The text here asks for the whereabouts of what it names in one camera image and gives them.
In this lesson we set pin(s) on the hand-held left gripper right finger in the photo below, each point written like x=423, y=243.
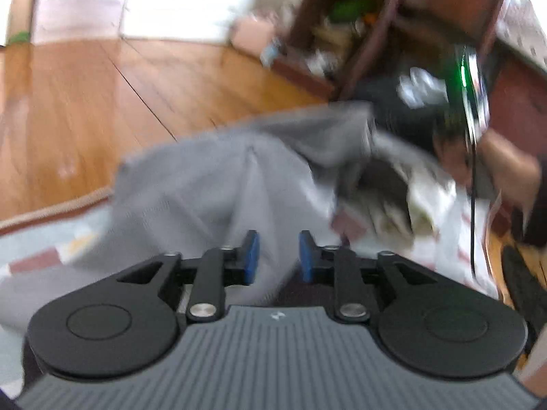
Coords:
x=305, y=260

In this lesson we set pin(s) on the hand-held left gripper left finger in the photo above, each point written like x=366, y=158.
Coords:
x=252, y=257

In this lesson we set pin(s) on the grey garment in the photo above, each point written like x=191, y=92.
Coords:
x=205, y=188

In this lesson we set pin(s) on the person's right forearm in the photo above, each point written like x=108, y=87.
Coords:
x=510, y=166

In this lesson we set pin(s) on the person's right hand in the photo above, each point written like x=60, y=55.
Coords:
x=453, y=160

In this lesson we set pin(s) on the black printed garment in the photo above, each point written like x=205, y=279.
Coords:
x=401, y=98

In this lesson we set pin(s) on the dark wooden shelf unit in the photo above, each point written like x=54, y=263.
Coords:
x=410, y=13

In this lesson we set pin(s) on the white printed cloth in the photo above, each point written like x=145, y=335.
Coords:
x=427, y=209

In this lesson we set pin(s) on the patterned floor mat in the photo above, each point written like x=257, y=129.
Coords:
x=38, y=243

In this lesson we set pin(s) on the pink box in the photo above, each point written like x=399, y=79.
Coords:
x=252, y=30

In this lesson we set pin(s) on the green mat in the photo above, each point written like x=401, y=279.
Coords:
x=19, y=38

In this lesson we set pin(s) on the cardboard box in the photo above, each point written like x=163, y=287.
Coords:
x=19, y=8

